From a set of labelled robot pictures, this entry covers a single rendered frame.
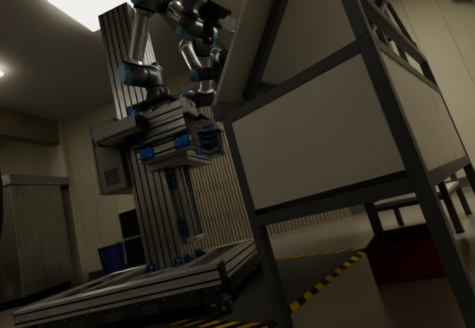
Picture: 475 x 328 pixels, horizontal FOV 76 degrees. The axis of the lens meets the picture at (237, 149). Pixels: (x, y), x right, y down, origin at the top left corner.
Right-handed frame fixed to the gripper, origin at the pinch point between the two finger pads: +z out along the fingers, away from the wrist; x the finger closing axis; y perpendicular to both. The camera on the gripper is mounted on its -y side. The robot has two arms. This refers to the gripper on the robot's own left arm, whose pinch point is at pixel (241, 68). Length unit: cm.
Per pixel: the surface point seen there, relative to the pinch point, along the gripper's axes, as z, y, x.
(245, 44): 29.2, 20.6, -3.2
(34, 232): -288, -163, -301
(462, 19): -135, -172, 349
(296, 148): 70, -3, -16
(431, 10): -166, -154, 333
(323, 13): 13.3, 6.6, 44.5
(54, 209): -332, -172, -279
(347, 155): 85, -3, -8
